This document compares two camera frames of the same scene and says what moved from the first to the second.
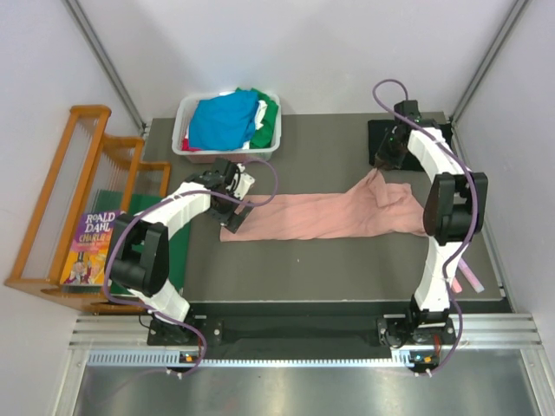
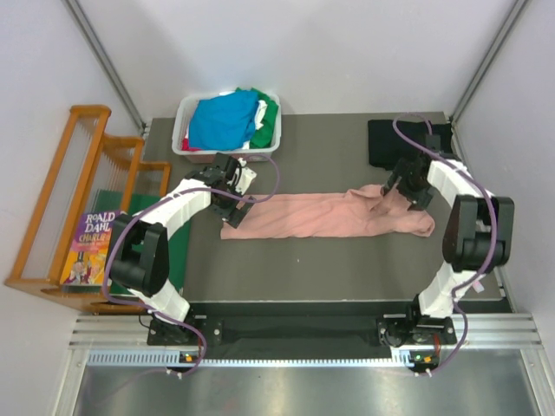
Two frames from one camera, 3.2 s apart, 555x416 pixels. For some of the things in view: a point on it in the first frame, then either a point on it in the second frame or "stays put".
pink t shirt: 373,209 stays put
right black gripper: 382,159 to 418,200
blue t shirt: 225,122 stays put
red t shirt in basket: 186,146 stays put
